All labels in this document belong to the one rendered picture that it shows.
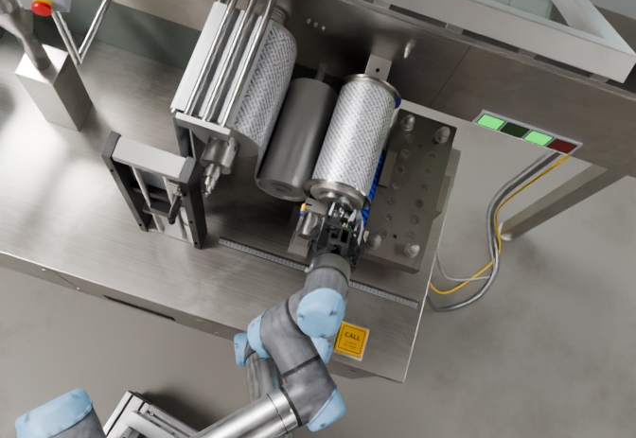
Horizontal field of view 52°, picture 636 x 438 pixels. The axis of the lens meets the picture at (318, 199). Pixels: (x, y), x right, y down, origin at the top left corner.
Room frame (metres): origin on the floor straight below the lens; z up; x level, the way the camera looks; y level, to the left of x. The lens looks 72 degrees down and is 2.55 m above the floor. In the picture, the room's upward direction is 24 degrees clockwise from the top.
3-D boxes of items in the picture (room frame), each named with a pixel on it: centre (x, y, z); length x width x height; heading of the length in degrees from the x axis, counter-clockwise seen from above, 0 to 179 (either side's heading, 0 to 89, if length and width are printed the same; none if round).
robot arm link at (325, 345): (0.19, -0.12, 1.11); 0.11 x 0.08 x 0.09; 5
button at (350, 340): (0.24, -0.22, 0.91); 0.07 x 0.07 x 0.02; 5
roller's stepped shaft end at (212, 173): (0.35, 0.21, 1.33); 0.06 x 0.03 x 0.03; 5
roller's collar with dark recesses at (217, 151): (0.41, 0.21, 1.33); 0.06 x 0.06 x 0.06; 5
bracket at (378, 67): (0.75, -0.01, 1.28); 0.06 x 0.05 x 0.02; 5
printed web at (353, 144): (0.57, 0.11, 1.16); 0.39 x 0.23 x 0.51; 95
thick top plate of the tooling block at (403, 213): (0.63, -0.20, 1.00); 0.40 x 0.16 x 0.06; 5
